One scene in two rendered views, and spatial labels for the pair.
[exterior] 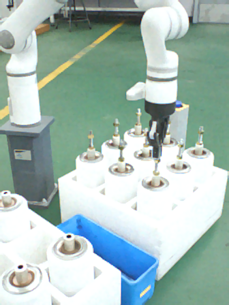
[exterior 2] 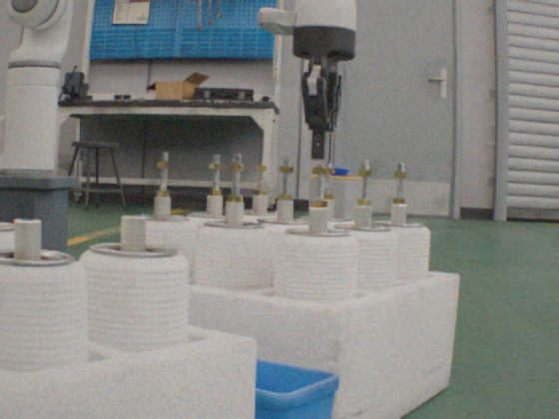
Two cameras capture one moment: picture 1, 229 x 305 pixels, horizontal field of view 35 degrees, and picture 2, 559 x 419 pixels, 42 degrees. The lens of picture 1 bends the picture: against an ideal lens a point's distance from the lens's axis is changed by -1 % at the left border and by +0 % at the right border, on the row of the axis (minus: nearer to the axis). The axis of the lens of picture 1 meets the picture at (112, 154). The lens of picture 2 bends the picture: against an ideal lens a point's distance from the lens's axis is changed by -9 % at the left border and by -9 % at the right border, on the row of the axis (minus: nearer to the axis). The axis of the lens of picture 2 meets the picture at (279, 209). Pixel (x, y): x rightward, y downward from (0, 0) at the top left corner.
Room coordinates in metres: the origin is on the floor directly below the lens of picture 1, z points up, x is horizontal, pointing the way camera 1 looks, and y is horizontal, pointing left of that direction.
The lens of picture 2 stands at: (-0.08, 0.07, 0.33)
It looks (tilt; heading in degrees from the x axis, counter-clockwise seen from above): 3 degrees down; 351
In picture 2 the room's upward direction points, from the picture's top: 2 degrees clockwise
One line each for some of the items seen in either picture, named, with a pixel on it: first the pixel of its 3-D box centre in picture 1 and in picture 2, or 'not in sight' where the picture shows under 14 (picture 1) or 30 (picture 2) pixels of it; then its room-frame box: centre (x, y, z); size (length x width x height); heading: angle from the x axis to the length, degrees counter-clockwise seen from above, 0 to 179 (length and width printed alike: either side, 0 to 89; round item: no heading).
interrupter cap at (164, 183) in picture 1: (155, 183); (317, 232); (0.83, -0.11, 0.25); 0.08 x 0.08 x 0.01
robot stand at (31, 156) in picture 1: (31, 161); (25, 269); (1.15, 0.29, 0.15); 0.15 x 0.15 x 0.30; 78
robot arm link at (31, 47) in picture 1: (18, 49); (38, 26); (1.15, 0.29, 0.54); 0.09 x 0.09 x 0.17; 70
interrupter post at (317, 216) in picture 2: (155, 179); (317, 221); (0.83, -0.11, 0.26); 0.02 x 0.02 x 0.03
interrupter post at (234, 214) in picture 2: (121, 165); (234, 214); (0.91, -0.02, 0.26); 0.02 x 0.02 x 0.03
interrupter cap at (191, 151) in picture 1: (198, 152); (398, 224); (1.01, -0.27, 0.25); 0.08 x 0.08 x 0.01
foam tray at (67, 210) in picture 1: (143, 198); (279, 337); (1.00, -0.10, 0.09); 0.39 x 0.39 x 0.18; 50
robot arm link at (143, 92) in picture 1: (153, 84); (309, 7); (0.84, -0.10, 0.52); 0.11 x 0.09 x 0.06; 67
